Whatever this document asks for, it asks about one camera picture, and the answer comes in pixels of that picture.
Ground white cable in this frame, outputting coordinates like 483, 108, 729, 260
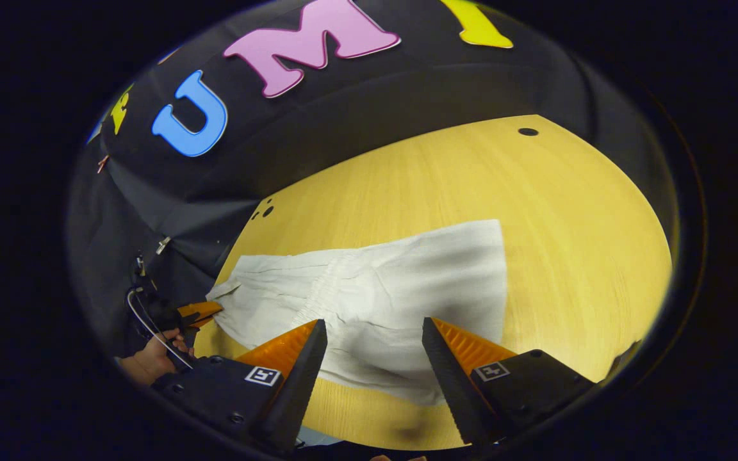
127, 288, 193, 371

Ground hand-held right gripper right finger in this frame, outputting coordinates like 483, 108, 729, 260
422, 316, 595, 447

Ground white jeans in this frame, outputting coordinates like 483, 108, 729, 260
206, 220, 509, 405

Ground black backdrop cloth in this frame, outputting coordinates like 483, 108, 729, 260
67, 0, 671, 359

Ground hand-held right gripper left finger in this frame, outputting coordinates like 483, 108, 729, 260
151, 319, 329, 452

